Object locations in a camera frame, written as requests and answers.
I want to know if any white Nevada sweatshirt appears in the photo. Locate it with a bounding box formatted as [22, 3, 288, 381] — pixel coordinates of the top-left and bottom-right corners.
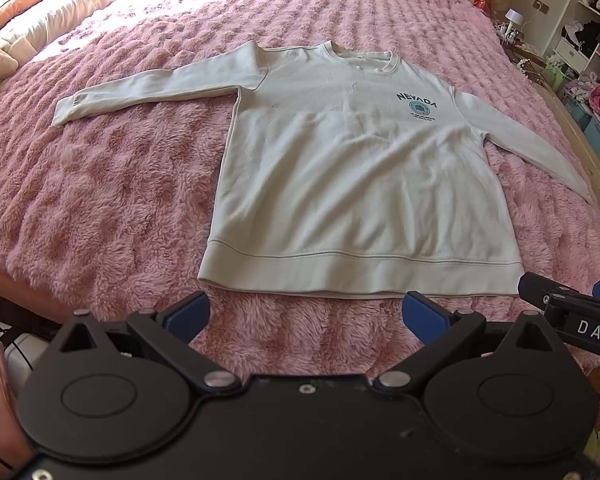
[53, 42, 588, 299]

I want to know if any white table lamp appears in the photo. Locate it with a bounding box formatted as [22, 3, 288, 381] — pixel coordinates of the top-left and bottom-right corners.
[500, 8, 524, 42]

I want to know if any beige bed frame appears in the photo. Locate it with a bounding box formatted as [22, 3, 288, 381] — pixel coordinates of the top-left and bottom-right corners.
[504, 47, 600, 211]

